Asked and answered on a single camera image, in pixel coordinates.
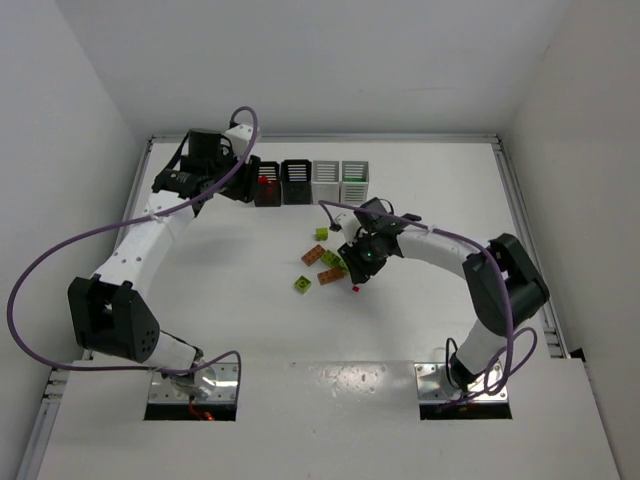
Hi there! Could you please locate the metal base plate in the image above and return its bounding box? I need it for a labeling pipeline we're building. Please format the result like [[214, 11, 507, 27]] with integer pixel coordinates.
[[414, 363, 509, 406], [148, 362, 239, 405]]

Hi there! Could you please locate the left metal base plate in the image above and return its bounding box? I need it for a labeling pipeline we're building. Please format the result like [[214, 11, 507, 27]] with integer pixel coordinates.
[[148, 362, 239, 405]]

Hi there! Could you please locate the brown lego brick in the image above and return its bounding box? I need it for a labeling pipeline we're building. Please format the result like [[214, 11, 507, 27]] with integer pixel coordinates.
[[317, 267, 345, 285], [301, 245, 326, 266]]

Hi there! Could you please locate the brown lego brick upper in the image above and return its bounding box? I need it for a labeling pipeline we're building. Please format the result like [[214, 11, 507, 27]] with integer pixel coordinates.
[[301, 245, 326, 266]]

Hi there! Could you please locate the brown lego brick lower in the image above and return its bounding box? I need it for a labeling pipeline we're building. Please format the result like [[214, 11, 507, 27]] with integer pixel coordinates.
[[317, 267, 345, 285]]

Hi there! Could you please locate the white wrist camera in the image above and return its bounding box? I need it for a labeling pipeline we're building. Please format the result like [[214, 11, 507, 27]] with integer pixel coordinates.
[[224, 124, 261, 157], [330, 213, 361, 245]]

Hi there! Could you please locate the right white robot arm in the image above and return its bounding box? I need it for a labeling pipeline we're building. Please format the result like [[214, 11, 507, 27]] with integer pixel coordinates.
[[330, 197, 550, 394]]

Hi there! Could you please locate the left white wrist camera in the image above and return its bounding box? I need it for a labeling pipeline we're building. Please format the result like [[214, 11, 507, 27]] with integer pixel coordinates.
[[224, 124, 261, 157]]

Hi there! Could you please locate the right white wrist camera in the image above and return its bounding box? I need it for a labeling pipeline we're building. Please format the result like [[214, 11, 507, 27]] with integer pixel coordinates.
[[330, 213, 361, 245]]

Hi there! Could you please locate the white slotted container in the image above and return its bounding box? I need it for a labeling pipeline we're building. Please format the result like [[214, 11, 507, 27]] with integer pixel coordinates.
[[340, 160, 369, 205], [311, 160, 340, 203]]

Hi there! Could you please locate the lime small lego brick top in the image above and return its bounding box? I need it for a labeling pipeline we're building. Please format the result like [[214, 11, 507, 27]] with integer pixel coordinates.
[[315, 228, 329, 241]]

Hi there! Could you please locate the black slotted container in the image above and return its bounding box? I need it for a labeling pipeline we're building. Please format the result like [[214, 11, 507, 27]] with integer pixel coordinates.
[[254, 161, 282, 207], [281, 159, 312, 205]]

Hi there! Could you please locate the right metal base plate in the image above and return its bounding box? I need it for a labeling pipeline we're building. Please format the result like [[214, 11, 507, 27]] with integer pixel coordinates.
[[414, 363, 509, 406]]

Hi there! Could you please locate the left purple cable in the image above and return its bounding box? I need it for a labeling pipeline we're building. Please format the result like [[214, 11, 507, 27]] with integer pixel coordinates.
[[6, 105, 262, 375]]

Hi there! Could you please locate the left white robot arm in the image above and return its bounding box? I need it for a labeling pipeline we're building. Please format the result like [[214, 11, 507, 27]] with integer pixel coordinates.
[[67, 124, 259, 377]]

